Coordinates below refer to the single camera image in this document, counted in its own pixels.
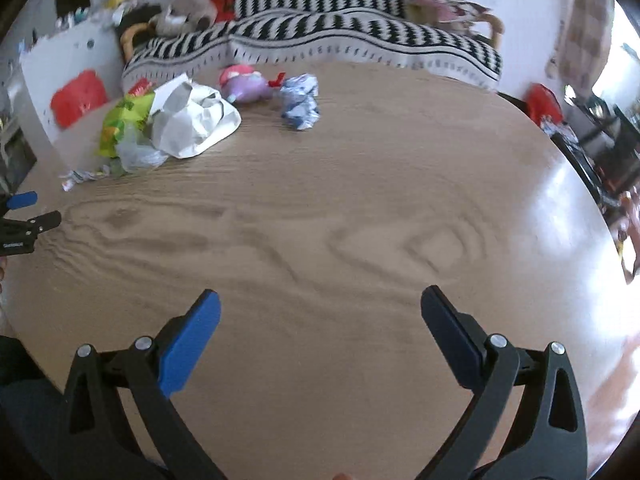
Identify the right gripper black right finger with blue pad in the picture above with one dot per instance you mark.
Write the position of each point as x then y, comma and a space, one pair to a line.
547, 438

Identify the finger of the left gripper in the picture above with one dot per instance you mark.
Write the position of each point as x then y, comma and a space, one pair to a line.
43, 223
18, 201

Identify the clear plastic bag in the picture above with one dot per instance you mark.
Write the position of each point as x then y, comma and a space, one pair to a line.
136, 153

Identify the pink purple plush toy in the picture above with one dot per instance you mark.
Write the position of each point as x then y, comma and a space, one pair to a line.
243, 84

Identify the brown plush toy on sofa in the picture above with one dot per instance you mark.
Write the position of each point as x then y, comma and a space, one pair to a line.
184, 17

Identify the blue white crumpled wrapper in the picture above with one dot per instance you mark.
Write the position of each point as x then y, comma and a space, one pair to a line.
298, 98

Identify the pink clothes pile on sofa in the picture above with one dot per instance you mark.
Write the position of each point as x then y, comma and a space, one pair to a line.
444, 12

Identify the small printed paper scrap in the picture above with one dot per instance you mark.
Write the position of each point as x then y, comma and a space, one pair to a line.
77, 177

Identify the brown patterned curtain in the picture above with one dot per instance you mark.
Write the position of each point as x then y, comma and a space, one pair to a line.
583, 45

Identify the green yellow snack bag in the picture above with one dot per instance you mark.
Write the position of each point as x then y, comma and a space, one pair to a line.
129, 111

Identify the white cabinet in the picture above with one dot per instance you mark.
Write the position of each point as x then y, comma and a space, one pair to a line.
56, 60

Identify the red bag near curtain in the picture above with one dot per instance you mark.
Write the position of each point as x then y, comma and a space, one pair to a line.
542, 106

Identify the red plastic bag left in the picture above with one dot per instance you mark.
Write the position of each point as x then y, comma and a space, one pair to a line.
77, 98

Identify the white paper sheet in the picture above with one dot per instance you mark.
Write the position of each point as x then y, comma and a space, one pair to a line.
188, 118

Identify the black white striped sofa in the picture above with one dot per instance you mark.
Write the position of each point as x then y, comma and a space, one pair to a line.
294, 31

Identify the black wooden stool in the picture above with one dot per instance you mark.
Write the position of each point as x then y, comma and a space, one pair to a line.
606, 159

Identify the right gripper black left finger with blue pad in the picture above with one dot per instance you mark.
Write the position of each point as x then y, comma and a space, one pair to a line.
95, 440

